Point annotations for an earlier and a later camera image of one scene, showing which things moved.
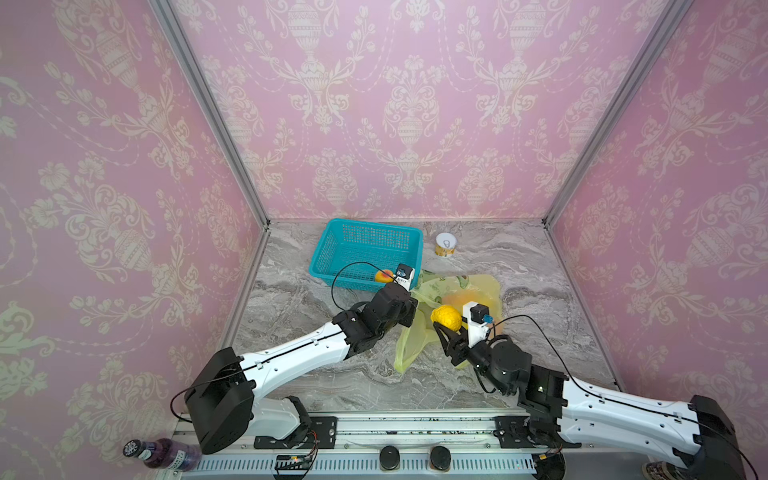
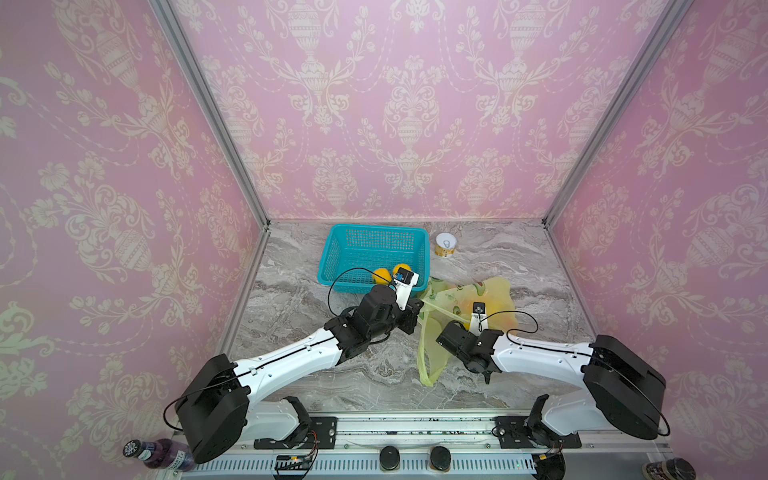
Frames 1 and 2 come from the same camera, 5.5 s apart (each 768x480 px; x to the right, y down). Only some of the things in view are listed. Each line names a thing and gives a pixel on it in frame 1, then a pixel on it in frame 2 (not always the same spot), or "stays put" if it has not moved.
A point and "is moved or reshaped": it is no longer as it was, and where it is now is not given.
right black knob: x=440 y=457 stays put
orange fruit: x=384 y=277 stays put
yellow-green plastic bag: x=422 y=337 is moved or reshaped
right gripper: x=457 y=342 stays put
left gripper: x=411 y=307 stays put
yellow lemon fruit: x=447 y=315 to x=401 y=265
